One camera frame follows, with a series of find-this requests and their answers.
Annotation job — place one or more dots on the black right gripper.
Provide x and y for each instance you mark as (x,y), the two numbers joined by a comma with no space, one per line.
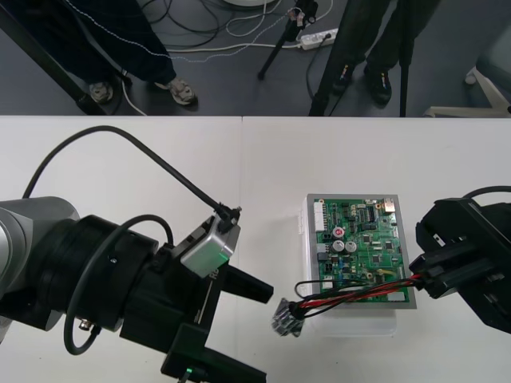
(495,295)

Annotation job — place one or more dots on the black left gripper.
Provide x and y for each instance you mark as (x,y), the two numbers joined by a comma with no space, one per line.
(167,311)

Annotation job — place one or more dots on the white office chair base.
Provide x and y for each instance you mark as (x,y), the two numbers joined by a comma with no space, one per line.
(459,111)

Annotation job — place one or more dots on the large black tripod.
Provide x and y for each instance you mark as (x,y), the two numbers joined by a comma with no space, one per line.
(322,88)

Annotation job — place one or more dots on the person with black shoes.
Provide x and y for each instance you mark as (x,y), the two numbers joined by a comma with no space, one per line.
(395,40)

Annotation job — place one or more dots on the white power strip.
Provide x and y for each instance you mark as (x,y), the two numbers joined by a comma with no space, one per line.
(315,39)

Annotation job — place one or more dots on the thin black tripod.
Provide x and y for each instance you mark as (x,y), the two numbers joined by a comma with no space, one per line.
(275,48)

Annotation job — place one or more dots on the person with pale shoes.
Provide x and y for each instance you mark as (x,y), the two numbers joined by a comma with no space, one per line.
(131,40)

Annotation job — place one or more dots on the white round base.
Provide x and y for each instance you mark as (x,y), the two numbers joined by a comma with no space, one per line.
(251,2)

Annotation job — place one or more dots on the black metal stand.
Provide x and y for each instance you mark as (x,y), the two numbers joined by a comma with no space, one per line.
(48,64)

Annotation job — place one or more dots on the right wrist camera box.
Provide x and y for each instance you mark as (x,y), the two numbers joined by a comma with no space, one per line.
(435,231)

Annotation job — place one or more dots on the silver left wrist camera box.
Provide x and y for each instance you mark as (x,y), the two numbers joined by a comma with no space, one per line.
(207,251)

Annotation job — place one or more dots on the green circuit board grey frame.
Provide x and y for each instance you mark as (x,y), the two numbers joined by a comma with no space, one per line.
(371,247)

